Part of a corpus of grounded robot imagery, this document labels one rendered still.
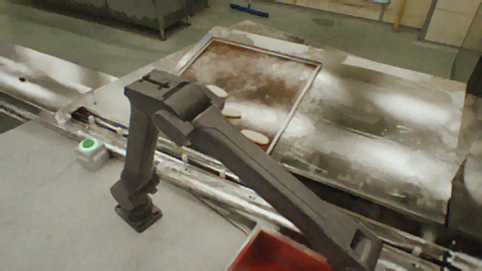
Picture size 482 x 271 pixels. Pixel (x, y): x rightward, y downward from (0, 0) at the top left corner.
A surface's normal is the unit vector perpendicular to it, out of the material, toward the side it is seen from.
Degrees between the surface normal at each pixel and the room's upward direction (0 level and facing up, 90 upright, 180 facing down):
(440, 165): 10
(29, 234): 0
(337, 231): 26
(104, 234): 0
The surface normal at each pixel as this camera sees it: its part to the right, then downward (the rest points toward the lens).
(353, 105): -0.08, -0.65
